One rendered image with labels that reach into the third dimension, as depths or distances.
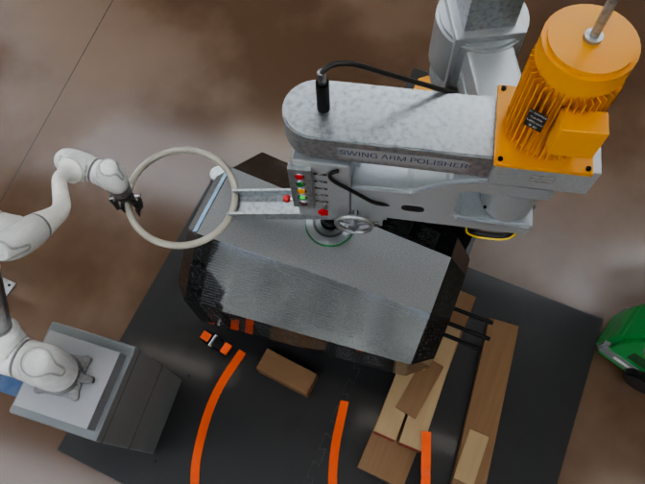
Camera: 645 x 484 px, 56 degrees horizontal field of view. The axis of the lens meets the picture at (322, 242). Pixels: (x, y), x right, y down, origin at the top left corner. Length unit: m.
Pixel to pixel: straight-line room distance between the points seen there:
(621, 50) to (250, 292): 1.78
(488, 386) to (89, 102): 3.05
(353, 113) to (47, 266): 2.49
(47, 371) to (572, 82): 1.95
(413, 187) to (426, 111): 0.31
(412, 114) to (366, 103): 0.15
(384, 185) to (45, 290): 2.36
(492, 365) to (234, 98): 2.31
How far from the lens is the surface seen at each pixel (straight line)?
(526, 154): 1.87
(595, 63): 1.61
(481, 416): 3.33
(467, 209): 2.30
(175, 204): 3.85
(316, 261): 2.63
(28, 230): 2.12
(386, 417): 3.16
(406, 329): 2.63
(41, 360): 2.47
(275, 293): 2.71
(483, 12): 2.34
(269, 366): 3.27
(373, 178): 2.15
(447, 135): 1.90
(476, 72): 2.33
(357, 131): 1.88
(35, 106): 4.56
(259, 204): 2.65
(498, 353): 3.41
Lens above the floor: 3.32
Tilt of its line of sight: 67 degrees down
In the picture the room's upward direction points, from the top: 5 degrees counter-clockwise
